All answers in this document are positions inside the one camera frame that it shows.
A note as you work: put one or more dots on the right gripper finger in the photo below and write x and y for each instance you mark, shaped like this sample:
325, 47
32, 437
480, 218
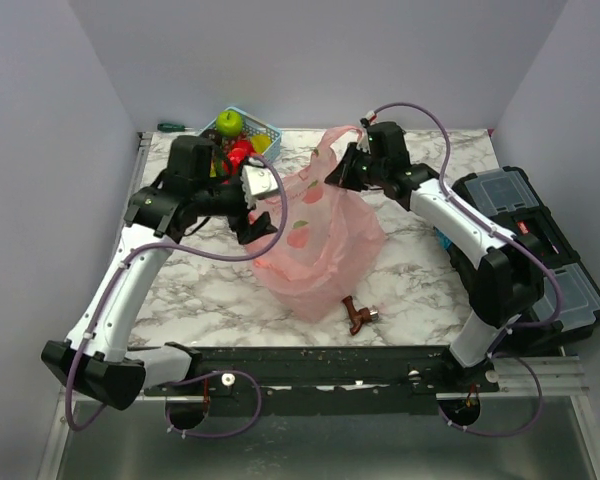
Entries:
344, 175
361, 179

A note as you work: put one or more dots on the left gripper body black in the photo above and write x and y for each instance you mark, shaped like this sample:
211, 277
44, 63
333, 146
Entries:
222, 200

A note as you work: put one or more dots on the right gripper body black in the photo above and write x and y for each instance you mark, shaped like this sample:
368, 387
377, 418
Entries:
379, 170

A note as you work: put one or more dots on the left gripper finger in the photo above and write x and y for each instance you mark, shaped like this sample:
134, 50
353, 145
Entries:
223, 169
248, 230

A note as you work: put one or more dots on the red fake apple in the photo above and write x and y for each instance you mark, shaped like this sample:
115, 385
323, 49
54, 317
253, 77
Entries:
238, 152

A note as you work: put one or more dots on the green fake apple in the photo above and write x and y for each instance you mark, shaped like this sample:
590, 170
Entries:
229, 123

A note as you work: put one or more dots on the pink plastic bag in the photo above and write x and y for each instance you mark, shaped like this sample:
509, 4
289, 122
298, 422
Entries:
331, 239

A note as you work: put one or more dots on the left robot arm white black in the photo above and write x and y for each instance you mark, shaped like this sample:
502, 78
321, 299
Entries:
93, 358

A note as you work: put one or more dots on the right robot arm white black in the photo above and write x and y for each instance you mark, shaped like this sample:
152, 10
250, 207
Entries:
504, 279

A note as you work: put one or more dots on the fake purple grapes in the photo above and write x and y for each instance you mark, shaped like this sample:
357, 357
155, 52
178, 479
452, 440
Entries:
227, 144

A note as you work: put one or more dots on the yellow fake fruit right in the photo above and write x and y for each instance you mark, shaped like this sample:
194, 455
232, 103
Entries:
260, 143

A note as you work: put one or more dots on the blue plastic basket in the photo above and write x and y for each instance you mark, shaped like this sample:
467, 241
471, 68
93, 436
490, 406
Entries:
253, 126

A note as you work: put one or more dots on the brown brass faucet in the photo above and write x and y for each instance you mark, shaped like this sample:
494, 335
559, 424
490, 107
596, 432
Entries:
359, 317

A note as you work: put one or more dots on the black tool box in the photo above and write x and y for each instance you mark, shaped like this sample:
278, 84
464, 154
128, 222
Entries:
506, 197

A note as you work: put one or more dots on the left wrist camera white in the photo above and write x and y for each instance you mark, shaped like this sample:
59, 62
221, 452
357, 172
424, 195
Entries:
258, 182

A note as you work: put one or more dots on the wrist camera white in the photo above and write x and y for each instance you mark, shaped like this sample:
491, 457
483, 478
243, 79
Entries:
258, 182
363, 143

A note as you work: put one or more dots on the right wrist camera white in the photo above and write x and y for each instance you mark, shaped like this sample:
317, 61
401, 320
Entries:
363, 143

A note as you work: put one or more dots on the green handled screwdriver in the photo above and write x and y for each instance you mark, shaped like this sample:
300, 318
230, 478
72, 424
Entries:
167, 127

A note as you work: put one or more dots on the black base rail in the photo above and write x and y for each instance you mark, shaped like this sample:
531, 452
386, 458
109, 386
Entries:
308, 381

